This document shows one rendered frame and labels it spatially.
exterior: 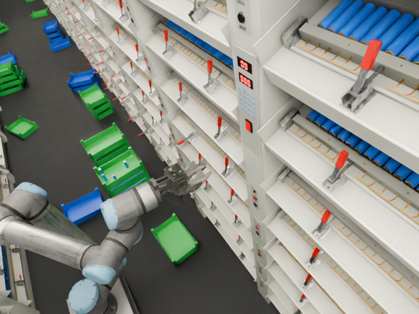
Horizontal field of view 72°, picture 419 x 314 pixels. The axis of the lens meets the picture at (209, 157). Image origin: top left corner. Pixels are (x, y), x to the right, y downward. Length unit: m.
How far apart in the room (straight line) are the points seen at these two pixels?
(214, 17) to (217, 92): 0.21
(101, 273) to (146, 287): 1.09
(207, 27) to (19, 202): 1.05
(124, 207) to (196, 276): 1.15
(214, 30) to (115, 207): 0.57
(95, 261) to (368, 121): 0.83
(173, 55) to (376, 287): 0.87
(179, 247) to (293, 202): 1.38
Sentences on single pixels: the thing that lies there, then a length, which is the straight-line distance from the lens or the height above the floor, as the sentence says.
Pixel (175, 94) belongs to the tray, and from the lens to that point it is 1.22.
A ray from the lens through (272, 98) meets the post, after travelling 0.62.
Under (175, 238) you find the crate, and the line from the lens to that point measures 2.12.
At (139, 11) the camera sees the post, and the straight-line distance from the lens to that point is 1.18.
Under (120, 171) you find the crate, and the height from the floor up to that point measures 0.32.
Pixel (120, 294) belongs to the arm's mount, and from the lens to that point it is 1.93.
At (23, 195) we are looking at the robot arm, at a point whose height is 0.97.
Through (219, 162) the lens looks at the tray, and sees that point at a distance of 1.17.
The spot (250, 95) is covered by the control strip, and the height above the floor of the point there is 1.47.
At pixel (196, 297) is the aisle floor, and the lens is 1.95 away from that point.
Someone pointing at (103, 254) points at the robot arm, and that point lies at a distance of 1.00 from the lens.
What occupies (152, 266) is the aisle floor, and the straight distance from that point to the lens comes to 2.09.
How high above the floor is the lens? 1.84
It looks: 48 degrees down
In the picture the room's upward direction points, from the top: 14 degrees counter-clockwise
